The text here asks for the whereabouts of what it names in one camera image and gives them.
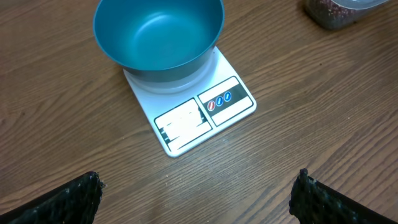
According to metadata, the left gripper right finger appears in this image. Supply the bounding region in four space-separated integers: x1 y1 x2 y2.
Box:
289 169 397 224

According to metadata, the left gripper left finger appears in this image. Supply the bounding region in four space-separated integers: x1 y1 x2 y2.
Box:
1 171 104 224

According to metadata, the white digital kitchen scale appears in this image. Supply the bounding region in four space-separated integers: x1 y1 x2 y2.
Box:
124 47 257 157

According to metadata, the blue metal bowl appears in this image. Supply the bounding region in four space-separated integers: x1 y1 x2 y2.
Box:
93 0 225 82

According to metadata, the clear plastic container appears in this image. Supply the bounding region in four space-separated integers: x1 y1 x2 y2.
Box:
302 0 388 30

